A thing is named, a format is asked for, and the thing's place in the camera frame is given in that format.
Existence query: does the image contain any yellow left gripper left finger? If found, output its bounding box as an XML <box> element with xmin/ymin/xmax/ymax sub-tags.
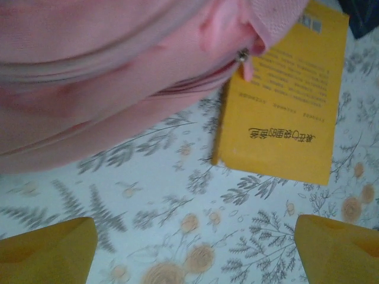
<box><xmin>0</xmin><ymin>217</ymin><xmax>98</xmax><ymax>284</ymax></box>

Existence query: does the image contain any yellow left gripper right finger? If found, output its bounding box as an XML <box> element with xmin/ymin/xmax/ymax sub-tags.
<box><xmin>296</xmin><ymin>214</ymin><xmax>379</xmax><ymax>284</ymax></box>

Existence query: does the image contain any yellow book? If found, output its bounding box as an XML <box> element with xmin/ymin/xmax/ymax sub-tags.
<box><xmin>211</xmin><ymin>0</ymin><xmax>351</xmax><ymax>186</ymax></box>

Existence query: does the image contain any pink backpack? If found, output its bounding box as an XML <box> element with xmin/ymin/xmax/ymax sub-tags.
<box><xmin>0</xmin><ymin>0</ymin><xmax>311</xmax><ymax>175</ymax></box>

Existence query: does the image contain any small dark blue book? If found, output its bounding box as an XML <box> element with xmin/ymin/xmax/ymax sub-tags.
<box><xmin>337</xmin><ymin>0</ymin><xmax>379</xmax><ymax>40</ymax></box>

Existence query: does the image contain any floral tablecloth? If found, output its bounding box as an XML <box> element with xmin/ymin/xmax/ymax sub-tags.
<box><xmin>0</xmin><ymin>28</ymin><xmax>379</xmax><ymax>284</ymax></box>

